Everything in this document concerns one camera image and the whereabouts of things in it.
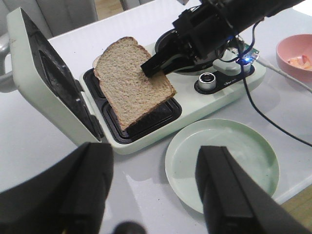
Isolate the left silver control knob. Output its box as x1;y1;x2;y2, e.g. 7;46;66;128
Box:
198;73;216;92

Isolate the left grey upholstered chair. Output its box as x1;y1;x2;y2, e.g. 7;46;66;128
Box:
0;0;98;39

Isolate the black cable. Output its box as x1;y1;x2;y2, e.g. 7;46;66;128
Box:
216;17;312;147

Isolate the cooked shrimp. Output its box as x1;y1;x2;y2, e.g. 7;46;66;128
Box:
288;56;302;68
301;55;312;70

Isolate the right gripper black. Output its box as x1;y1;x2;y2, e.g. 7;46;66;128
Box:
141;4;234;78

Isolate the pink plastic bowl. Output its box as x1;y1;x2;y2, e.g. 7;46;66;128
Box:
276;34;312;84

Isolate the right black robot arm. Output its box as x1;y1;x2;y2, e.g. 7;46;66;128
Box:
141;0;300;78

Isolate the mint green breakfast maker base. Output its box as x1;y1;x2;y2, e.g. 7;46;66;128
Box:
80;43;266;155

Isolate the mint green round plate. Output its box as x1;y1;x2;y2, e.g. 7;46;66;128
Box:
165;118;279;213

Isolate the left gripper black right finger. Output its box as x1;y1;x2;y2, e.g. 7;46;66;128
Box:
195;146;310;234

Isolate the silver control knob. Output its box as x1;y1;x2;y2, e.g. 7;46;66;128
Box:
242;63;252;76
198;73;216;92

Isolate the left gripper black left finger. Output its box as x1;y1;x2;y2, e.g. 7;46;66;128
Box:
0;143;114;234

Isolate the green circuit board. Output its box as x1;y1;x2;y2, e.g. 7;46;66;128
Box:
232;43;259;65

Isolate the white cable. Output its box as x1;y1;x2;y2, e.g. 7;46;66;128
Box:
257;58;312;93

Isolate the white bread slice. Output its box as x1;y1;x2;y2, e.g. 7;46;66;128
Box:
94;37;176;131
92;56;101;69

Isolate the right silver control knob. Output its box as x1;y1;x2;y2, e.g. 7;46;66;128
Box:
242;63;252;76

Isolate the black round frying pan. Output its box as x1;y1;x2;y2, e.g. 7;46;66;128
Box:
155;29;227;75

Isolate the mint green sandwich maker lid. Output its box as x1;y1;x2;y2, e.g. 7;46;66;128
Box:
7;7;103;145

